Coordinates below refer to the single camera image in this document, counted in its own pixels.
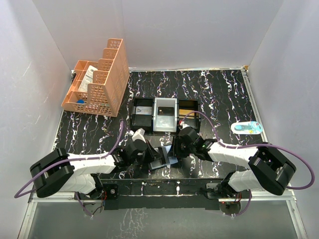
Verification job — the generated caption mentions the black leather card holder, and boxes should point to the black leather card holder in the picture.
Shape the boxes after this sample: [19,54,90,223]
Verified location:
[148,145,178,170]

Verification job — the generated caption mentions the dark card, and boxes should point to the dark card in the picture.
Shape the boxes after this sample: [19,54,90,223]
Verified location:
[158,107,175,116]

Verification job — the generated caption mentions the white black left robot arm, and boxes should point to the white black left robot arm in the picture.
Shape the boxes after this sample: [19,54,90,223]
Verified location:
[30,139,160,198]

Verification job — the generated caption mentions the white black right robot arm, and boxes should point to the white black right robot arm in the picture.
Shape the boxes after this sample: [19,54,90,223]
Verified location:
[168,126,296,198]

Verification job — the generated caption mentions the gold card in right bin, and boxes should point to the gold card in right bin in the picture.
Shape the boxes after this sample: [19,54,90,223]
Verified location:
[178,108,196,118]

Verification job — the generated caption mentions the card in left bin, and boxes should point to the card in left bin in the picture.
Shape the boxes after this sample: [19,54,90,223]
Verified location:
[135,106,153,116]

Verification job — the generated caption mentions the black right bin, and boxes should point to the black right bin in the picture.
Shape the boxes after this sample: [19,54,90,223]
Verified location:
[177,99,201,133]

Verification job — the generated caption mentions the black bin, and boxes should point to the black bin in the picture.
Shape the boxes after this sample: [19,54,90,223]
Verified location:
[177,99,201,133]
[130,97,154,133]

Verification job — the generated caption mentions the white middle bin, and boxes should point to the white middle bin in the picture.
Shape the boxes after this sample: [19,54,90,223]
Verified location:
[153,98,177,132]

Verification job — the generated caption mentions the black left bin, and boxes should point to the black left bin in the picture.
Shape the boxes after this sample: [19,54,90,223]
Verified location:
[130,97,154,133]

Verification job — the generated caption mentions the blue white blister pack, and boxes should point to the blue white blister pack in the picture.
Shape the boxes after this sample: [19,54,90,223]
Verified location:
[231,121,263,135]

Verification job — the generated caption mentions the orange plastic desk organizer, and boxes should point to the orange plastic desk organizer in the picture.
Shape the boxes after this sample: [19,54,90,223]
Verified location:
[61,38,130,117]

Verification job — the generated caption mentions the blue round object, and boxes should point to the blue round object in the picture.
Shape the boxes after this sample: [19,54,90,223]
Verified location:
[76,100,86,104]

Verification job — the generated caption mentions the white paper packet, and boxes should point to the white paper packet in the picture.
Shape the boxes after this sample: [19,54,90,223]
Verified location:
[78,65,98,92]

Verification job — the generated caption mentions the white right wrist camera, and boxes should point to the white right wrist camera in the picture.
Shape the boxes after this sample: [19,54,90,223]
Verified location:
[178,121,189,129]

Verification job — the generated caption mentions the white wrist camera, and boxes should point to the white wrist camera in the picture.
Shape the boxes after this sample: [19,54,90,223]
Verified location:
[178,121,189,129]
[129,128,146,142]

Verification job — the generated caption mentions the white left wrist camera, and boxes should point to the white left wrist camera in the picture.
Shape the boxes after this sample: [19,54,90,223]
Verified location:
[129,128,146,142]

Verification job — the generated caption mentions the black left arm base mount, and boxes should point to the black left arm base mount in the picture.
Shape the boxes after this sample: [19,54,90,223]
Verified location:
[101,183,119,201]

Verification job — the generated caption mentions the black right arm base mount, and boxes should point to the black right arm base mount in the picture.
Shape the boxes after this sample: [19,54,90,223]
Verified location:
[199,183,242,202]

